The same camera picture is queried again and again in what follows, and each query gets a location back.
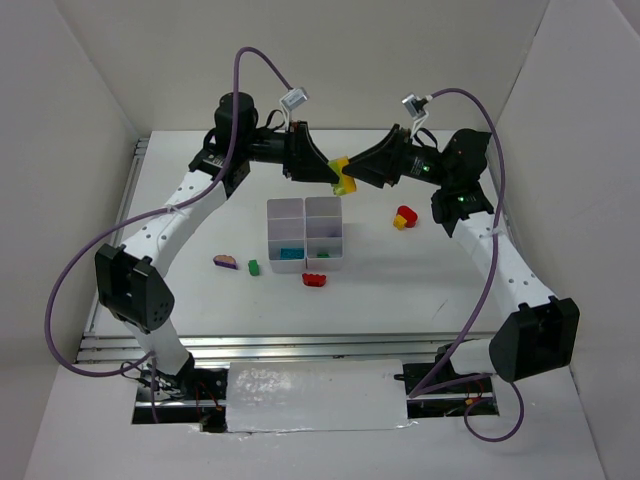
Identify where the aluminium table rail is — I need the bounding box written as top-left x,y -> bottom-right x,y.
76,333 -> 456,363

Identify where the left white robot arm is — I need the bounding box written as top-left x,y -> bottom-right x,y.
95,93 -> 339,394

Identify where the red arched lego brick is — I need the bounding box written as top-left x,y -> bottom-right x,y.
301,273 -> 327,288

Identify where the white taped front panel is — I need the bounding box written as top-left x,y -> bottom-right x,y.
226,360 -> 409,433

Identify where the right white divided container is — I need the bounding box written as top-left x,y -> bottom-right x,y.
304,196 -> 344,271

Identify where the white divided container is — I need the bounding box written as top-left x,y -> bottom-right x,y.
304,196 -> 344,271
267,198 -> 306,274

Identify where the lime long lego brick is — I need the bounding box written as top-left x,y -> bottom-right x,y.
332,176 -> 357,197

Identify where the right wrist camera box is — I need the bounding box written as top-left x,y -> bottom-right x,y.
402,93 -> 433,136

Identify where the purple arched lego with print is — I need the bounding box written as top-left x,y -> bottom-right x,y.
213,254 -> 238,270

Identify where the left white divided container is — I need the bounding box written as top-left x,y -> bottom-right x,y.
267,198 -> 306,274

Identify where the yellow and lime lego stack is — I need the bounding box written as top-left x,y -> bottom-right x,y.
328,156 -> 349,176

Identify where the red round lego brick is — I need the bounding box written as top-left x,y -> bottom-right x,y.
397,205 -> 419,228

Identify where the small green lego brick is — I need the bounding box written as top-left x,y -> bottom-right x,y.
248,259 -> 261,276

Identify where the teal lego brick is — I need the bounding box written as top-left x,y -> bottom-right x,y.
280,248 -> 305,261

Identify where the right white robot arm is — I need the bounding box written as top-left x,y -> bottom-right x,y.
341,126 -> 580,390

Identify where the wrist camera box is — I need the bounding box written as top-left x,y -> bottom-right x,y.
279,87 -> 308,112
402,93 -> 433,136

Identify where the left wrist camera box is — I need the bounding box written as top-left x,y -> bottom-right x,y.
279,87 -> 308,112

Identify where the yellow small lego brick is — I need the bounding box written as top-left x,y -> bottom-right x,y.
393,215 -> 407,230

